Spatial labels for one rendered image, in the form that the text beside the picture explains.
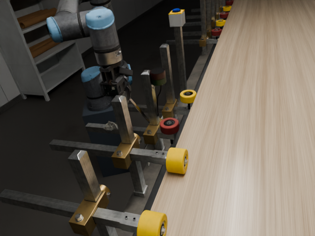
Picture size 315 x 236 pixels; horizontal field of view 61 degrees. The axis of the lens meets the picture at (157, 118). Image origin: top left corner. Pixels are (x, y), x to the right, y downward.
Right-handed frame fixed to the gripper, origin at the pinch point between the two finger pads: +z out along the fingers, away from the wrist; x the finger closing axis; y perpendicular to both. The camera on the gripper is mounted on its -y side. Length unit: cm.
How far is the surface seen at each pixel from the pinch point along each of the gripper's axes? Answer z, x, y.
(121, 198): 101, -39, -28
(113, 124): 12.8, -10.2, -3.6
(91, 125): 14.5, -22.0, -3.4
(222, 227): 10, 44, 38
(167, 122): 9.9, 15.5, -4.6
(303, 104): 10, 67, -26
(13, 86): 80, -251, -148
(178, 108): 18.6, 12.9, -29.1
